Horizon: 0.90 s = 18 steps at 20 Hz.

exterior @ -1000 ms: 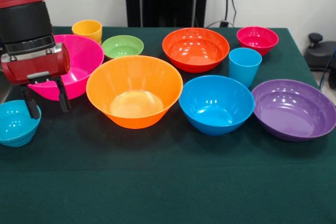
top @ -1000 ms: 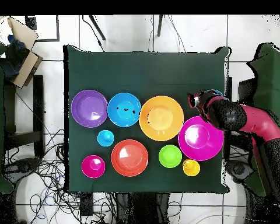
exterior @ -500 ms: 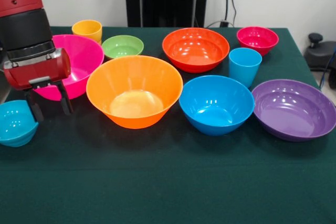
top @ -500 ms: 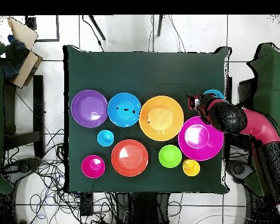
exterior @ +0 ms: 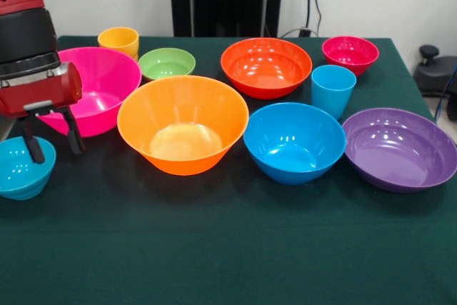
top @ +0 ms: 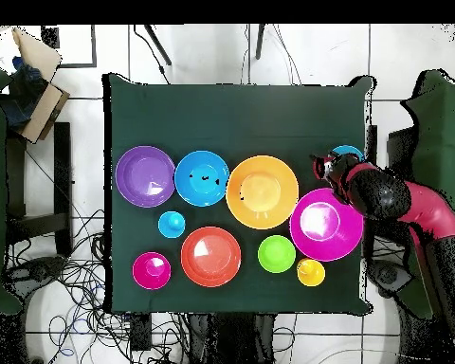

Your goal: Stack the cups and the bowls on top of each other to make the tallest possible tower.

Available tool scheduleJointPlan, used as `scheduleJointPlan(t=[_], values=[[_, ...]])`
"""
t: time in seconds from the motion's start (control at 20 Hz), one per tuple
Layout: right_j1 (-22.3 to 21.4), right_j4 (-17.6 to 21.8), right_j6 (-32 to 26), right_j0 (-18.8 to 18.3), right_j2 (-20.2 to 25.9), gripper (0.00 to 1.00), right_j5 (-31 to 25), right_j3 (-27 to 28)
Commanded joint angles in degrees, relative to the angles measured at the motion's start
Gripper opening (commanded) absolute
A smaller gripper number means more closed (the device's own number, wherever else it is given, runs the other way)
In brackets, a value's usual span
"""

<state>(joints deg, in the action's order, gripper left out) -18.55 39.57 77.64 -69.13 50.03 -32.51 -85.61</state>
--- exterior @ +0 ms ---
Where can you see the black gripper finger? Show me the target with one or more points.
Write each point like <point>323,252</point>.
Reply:
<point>35,151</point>
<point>76,140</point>

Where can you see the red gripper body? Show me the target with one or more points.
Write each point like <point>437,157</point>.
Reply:
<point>39,94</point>

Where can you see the small teal bowl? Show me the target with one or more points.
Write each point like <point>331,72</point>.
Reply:
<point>21,176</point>

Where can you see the large orange bowl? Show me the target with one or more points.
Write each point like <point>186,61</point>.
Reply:
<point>182,112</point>

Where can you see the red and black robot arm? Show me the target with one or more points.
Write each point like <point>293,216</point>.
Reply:
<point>25,33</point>

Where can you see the large pink bowl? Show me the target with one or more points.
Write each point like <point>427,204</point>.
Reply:
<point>107,80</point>

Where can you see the yellow cup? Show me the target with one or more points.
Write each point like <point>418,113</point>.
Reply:
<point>118,42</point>

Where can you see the small green bowl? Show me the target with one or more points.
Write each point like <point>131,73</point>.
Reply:
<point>166,65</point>

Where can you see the dark green tablecloth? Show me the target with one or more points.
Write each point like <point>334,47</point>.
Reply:
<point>228,248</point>

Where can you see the red-orange bowl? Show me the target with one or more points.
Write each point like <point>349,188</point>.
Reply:
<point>266,65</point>

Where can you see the medium blue bowl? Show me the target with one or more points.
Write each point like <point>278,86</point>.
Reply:
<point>292,133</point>

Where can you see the blue cup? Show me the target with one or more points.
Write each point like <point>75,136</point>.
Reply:
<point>332,94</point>

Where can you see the small crimson bowl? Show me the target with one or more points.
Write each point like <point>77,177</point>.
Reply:
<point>350,55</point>

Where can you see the purple bowl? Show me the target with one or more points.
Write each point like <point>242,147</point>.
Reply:
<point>400,148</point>

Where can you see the black chair base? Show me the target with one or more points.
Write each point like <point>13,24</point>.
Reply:
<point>435,73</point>

